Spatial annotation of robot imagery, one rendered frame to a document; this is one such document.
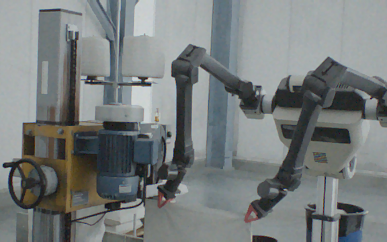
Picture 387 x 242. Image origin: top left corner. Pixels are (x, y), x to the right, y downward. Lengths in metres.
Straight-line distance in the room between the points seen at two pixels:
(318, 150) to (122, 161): 0.92
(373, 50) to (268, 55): 1.99
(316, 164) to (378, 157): 7.66
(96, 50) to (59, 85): 0.27
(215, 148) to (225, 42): 2.14
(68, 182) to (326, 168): 1.15
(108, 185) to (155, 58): 0.50
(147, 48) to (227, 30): 8.96
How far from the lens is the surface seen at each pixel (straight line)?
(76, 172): 2.05
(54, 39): 2.06
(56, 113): 2.04
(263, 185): 1.99
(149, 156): 1.94
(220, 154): 10.98
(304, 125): 1.90
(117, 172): 1.96
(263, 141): 10.82
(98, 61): 2.23
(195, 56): 2.05
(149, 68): 2.05
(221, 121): 10.94
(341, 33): 10.38
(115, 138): 1.94
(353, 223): 4.27
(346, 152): 2.41
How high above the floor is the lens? 1.47
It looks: 3 degrees down
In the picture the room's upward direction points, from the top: 2 degrees clockwise
